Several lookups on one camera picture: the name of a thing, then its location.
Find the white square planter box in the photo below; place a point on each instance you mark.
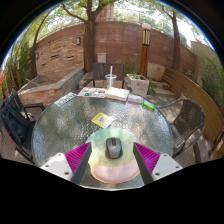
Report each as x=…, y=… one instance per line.
x=139, y=86

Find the thin pale booklet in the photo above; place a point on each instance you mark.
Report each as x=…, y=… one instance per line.
x=135, y=98

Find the black backpack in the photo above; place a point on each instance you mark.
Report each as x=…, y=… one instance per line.
x=20, y=128

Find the clear plastic cup with straw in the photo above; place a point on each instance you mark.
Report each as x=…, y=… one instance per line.
x=111, y=81

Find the pastel green pink mouse pad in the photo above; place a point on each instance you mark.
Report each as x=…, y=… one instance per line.
x=113, y=170

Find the dark wooden slatted chair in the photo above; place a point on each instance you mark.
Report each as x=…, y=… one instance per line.
x=100, y=70

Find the black wall lantern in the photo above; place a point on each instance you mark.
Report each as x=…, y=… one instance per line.
x=37, y=55
x=78, y=40

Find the yellow printed card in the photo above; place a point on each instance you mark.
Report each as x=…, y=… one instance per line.
x=102, y=120

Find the curved wooden bench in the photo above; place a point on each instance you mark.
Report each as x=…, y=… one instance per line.
x=203, y=103

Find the grey computer mouse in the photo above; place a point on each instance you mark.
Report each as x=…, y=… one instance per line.
x=114, y=148

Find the leaning beige stone slab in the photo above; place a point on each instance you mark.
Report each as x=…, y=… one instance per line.
x=156, y=71

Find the brown wicker chair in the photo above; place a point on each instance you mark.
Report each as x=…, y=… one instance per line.
x=190, y=120

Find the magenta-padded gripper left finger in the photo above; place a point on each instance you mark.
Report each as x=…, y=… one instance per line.
x=77, y=156

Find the thick white book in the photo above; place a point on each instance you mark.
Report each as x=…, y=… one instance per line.
x=117, y=94

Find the wooden garden lamp post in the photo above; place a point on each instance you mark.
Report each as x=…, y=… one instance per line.
x=144, y=56

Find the grey wall utility box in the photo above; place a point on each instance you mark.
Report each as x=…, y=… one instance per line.
x=101, y=57

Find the black metal patio chair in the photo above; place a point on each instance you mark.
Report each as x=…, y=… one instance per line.
x=13, y=140

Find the slim tree trunk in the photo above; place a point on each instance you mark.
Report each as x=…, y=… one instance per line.
x=175, y=43

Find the thick forked tree trunk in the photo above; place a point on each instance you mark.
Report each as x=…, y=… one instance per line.
x=88, y=43

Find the open colourful magazine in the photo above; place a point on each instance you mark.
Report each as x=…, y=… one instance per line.
x=91, y=92

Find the small green packet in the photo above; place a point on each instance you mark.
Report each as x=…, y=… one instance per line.
x=149, y=105

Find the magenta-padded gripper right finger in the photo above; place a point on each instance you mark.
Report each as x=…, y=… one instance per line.
x=148, y=156

